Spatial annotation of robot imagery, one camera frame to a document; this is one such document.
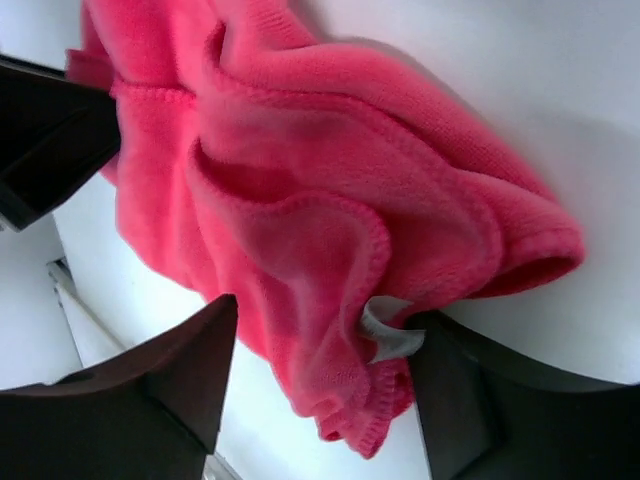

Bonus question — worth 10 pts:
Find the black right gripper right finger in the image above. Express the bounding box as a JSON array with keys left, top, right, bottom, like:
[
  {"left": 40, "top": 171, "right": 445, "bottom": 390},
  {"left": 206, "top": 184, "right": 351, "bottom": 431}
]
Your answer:
[{"left": 408, "top": 312, "right": 639, "bottom": 479}]

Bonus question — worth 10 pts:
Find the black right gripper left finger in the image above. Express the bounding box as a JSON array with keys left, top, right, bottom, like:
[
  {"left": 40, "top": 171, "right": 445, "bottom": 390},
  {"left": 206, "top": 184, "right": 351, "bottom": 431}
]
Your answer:
[{"left": 1, "top": 295, "right": 236, "bottom": 479}]

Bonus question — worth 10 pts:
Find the pink towel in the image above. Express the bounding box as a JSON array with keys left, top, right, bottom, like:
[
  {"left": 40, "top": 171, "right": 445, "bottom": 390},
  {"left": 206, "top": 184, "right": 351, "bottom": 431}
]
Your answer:
[{"left": 67, "top": 1, "right": 585, "bottom": 458}]

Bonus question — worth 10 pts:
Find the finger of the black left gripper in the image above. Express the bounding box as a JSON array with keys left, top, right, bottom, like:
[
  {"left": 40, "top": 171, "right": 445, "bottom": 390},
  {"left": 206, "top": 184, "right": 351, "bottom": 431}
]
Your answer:
[{"left": 1, "top": 55, "right": 121, "bottom": 231}]

